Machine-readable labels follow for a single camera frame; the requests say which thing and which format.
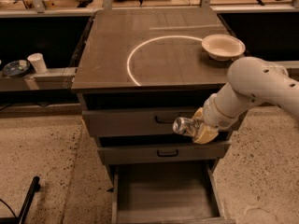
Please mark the black bar on floor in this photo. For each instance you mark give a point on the black bar on floor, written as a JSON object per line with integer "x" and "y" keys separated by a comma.
{"x": 20, "y": 218}

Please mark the top grey drawer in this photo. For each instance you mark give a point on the top grey drawer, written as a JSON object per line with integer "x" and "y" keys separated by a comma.
{"x": 134, "y": 121}

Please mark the middle grey drawer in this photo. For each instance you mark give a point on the middle grey drawer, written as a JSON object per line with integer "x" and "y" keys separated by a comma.
{"x": 163, "y": 153}

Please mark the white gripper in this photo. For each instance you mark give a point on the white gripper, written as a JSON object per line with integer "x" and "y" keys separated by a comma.
{"x": 212, "y": 115}

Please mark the low grey shelf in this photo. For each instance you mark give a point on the low grey shelf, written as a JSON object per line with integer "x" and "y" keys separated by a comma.
{"x": 52, "y": 79}

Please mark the bottom grey drawer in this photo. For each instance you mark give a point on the bottom grey drawer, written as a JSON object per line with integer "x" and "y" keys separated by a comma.
{"x": 166, "y": 193}

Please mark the grey drawer cabinet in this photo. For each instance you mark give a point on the grey drawer cabinet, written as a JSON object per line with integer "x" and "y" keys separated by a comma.
{"x": 144, "y": 58}

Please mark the grey drawer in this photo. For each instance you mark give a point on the grey drawer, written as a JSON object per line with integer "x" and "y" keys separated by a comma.
{"x": 166, "y": 193}
{"x": 134, "y": 121}
{"x": 163, "y": 153}

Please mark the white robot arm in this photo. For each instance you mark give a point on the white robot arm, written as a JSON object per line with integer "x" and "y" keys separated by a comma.
{"x": 251, "y": 82}

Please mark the white paper cup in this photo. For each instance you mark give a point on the white paper cup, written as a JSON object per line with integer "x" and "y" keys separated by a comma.
{"x": 37, "y": 61}

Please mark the white bowl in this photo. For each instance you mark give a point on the white bowl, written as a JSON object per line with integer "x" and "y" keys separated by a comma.
{"x": 223, "y": 47}

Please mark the dark plate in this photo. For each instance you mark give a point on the dark plate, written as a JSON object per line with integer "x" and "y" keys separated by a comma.
{"x": 16, "y": 69}

